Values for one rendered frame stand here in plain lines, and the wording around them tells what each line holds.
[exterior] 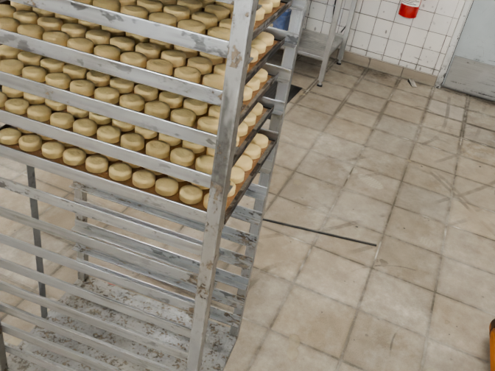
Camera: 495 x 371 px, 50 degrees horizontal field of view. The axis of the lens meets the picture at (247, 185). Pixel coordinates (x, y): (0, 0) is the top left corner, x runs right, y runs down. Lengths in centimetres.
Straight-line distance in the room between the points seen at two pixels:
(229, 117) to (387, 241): 199
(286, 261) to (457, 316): 79
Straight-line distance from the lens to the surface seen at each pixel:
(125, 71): 102
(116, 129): 118
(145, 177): 118
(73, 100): 112
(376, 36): 497
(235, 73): 90
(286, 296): 234
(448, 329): 250
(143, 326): 195
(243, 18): 87
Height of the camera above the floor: 163
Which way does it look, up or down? 34 degrees down
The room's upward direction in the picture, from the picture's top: 10 degrees clockwise
